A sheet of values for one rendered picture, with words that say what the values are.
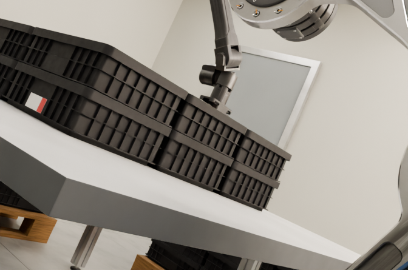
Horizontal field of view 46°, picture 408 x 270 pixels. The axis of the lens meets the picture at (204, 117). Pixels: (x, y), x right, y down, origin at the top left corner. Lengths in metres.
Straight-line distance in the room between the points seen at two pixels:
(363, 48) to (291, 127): 0.96
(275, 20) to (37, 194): 0.53
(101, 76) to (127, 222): 0.66
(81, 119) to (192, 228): 0.59
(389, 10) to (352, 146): 3.56
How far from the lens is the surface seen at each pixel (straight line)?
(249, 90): 4.93
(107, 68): 1.16
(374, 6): 0.81
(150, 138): 1.28
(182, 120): 1.34
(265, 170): 1.69
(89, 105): 1.15
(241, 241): 0.74
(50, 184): 0.49
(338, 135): 4.40
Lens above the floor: 0.76
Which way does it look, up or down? 5 degrees up
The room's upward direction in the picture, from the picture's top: 24 degrees clockwise
